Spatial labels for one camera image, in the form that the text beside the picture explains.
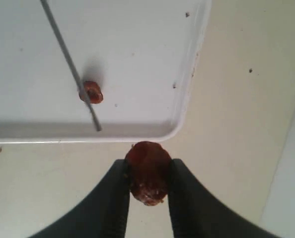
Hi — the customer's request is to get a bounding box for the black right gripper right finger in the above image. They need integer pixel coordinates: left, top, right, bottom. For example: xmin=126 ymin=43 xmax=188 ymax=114
xmin=168 ymin=159 xmax=275 ymax=238

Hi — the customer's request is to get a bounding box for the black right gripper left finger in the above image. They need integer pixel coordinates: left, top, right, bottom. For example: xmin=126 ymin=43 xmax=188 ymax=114
xmin=32 ymin=159 xmax=130 ymax=238

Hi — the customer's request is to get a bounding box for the red jujube piece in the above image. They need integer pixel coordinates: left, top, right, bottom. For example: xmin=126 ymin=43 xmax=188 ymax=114
xmin=83 ymin=81 xmax=103 ymax=104
xmin=125 ymin=141 xmax=172 ymax=206

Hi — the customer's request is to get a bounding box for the thin metal skewer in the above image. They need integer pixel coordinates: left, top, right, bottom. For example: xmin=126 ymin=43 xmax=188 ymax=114
xmin=40 ymin=0 xmax=102 ymax=131

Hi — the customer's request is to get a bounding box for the white rectangular plastic tray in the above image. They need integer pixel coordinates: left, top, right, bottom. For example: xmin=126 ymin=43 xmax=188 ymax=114
xmin=0 ymin=0 xmax=212 ymax=144

